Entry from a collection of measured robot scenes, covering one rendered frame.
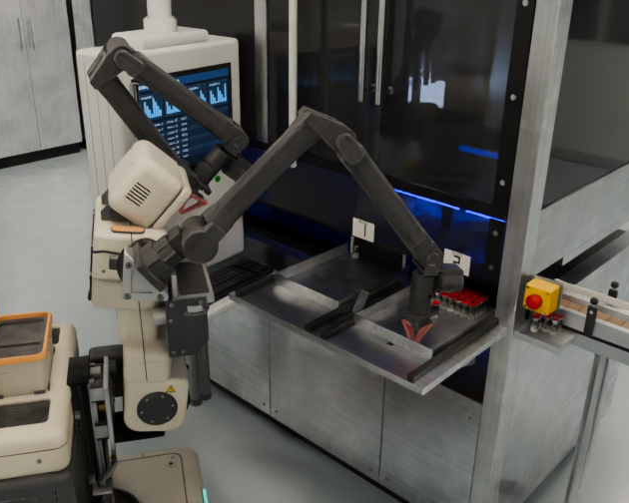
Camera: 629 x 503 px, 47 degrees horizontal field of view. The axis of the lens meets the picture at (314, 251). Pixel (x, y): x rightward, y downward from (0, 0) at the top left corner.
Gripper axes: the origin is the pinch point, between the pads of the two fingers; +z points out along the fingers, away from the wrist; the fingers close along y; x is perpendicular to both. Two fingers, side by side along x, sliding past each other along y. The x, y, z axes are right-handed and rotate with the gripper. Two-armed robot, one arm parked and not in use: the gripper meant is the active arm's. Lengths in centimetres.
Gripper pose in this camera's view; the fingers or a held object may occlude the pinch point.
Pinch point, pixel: (413, 342)
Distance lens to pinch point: 187.7
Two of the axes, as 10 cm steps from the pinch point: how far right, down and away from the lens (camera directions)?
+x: -7.3, -2.9, 6.2
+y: 6.8, -2.0, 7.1
